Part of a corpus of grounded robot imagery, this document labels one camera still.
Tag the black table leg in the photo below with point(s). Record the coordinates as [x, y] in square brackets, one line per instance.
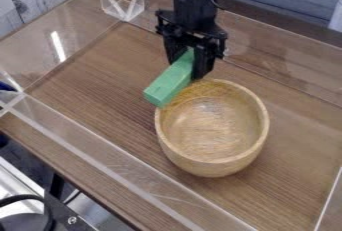
[56, 186]

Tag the clear acrylic tray walls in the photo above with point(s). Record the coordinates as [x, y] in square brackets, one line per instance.
[80, 65]

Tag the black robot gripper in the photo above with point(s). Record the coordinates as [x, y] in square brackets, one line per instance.
[188, 26]

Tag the black metal bracket with screw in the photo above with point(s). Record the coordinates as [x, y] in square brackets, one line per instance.
[66, 220]

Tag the brown wooden bowl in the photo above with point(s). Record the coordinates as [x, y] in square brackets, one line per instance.
[212, 128]

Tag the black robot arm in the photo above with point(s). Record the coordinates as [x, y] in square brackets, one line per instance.
[188, 27]

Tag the green rectangular block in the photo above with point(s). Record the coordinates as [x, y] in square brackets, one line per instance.
[171, 80]

